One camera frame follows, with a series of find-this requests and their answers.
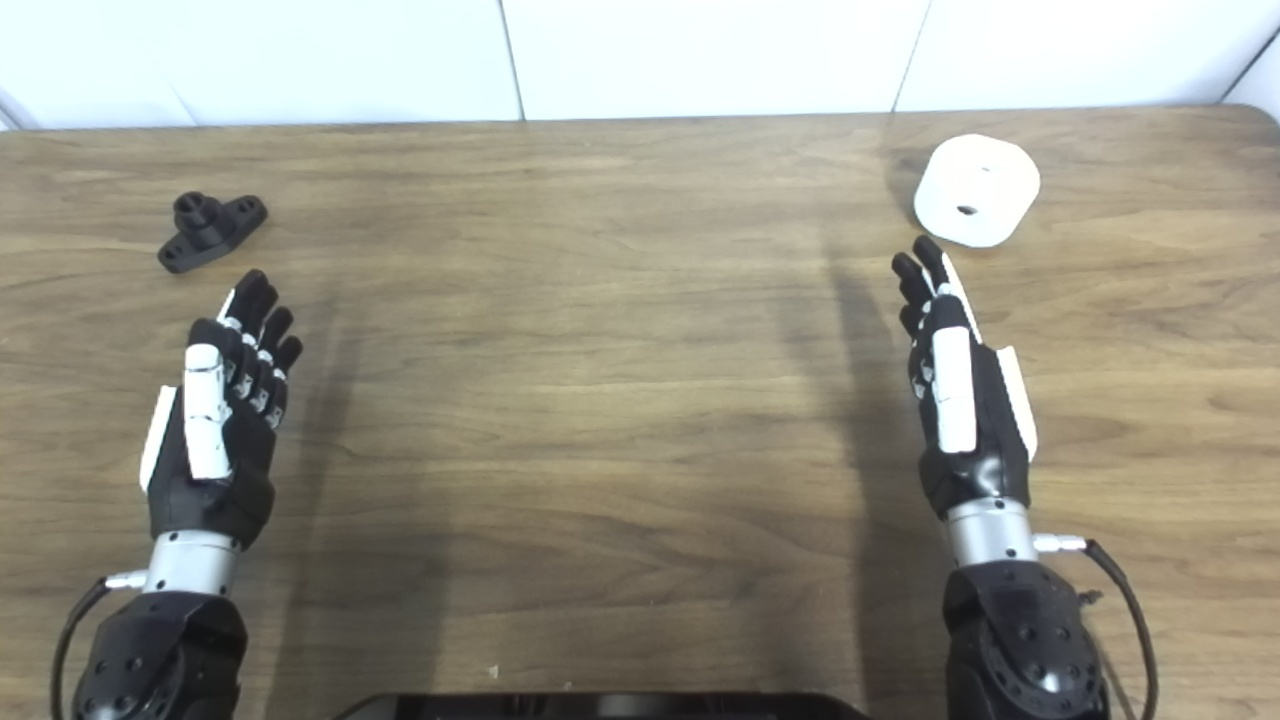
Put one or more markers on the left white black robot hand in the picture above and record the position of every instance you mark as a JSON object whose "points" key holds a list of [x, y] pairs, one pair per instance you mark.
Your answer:
{"points": [[215, 470]]}

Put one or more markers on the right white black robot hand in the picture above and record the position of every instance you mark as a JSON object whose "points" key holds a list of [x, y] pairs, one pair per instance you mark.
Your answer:
{"points": [[985, 460]]}

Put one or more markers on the black flanged holder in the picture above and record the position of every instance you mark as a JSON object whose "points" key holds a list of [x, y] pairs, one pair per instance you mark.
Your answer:
{"points": [[205, 235]]}

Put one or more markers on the round white plastic piece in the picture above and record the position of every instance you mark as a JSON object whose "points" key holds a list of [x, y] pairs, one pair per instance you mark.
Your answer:
{"points": [[985, 185]]}

